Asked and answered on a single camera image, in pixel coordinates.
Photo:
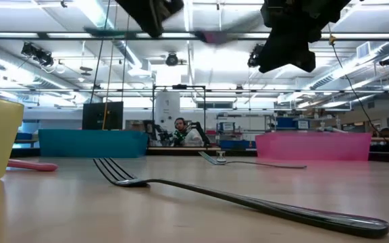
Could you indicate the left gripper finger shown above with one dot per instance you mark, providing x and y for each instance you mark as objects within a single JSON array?
[
  {"x": 169, "y": 6},
  {"x": 147, "y": 17}
]

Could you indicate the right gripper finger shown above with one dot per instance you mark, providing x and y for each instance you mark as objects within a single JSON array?
[{"x": 289, "y": 52}]

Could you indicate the glossy black fork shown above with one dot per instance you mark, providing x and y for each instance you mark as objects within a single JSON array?
[
  {"x": 211, "y": 158},
  {"x": 316, "y": 216}
]

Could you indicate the black tabletop robot arm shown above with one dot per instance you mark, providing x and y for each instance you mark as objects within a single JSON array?
[
  {"x": 160, "y": 135},
  {"x": 201, "y": 131}
]

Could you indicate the blue storage crate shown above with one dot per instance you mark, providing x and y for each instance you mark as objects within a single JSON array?
[{"x": 284, "y": 122}]

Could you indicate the white cylindrical column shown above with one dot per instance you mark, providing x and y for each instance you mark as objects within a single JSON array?
[{"x": 167, "y": 108}]

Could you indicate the white and blue sign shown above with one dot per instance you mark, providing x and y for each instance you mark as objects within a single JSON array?
[{"x": 227, "y": 126}]

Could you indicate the pink plastic tray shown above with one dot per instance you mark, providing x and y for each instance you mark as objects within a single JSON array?
[{"x": 312, "y": 146}]

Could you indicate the black beam with light strips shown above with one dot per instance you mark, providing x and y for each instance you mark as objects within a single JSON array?
[{"x": 42, "y": 35}]

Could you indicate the blue storage bin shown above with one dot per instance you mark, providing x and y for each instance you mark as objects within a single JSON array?
[{"x": 235, "y": 145}]

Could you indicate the black monitor screen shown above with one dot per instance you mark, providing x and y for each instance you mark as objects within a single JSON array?
[{"x": 93, "y": 116}]

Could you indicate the person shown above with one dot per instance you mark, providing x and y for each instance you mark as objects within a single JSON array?
[{"x": 181, "y": 126}]

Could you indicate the blue plastic tray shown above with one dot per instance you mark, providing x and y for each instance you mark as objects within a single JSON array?
[{"x": 93, "y": 143}]

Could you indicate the round black hanging camera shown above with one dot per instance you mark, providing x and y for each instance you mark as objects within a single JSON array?
[{"x": 172, "y": 59}]

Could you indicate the thin black metal frame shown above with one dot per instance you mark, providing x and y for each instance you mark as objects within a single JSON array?
[{"x": 179, "y": 87}]

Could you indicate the black ceiling mounted camera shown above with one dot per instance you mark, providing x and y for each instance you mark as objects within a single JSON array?
[
  {"x": 37, "y": 53},
  {"x": 387, "y": 61}
]

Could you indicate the black metal rig frame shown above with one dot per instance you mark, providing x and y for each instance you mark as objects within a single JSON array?
[{"x": 181, "y": 153}]

